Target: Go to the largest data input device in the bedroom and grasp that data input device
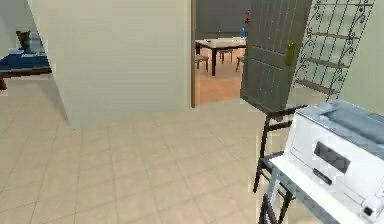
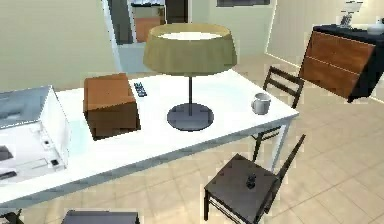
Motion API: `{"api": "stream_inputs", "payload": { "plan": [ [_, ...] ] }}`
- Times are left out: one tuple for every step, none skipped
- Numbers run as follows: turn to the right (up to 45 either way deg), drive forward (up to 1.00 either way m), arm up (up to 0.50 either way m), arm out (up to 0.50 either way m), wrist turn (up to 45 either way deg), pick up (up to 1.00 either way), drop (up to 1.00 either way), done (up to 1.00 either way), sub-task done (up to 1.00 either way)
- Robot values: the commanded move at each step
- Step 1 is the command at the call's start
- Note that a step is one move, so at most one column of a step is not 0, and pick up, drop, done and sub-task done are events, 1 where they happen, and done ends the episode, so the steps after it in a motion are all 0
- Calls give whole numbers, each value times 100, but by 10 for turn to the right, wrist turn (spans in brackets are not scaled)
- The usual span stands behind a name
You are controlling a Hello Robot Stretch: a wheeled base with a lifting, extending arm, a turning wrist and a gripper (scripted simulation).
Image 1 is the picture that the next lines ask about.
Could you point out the brown wooden chair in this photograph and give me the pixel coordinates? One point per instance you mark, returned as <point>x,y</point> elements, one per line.
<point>226,53</point>
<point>240,61</point>
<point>201,60</point>

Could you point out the dark dining table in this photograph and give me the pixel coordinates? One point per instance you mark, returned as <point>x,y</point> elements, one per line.
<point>220,44</point>

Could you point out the blue bottle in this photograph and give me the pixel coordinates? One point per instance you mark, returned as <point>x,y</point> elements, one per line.
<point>243,32</point>

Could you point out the grey-green room door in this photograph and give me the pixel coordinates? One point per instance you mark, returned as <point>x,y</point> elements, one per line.
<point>271,56</point>

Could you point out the red flowers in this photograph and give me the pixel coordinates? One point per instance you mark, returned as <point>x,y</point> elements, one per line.
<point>247,16</point>

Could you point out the white and grey printer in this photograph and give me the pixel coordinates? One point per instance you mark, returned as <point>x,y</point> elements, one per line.
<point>336,156</point>

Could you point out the grey pillow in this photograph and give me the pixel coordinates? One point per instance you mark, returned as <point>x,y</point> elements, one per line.
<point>36,44</point>

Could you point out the white table with black frame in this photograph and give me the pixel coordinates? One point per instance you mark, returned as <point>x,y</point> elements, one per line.
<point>300,186</point>

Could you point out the blue bed with wooden frame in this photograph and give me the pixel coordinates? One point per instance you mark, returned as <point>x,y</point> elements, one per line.
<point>23,65</point>

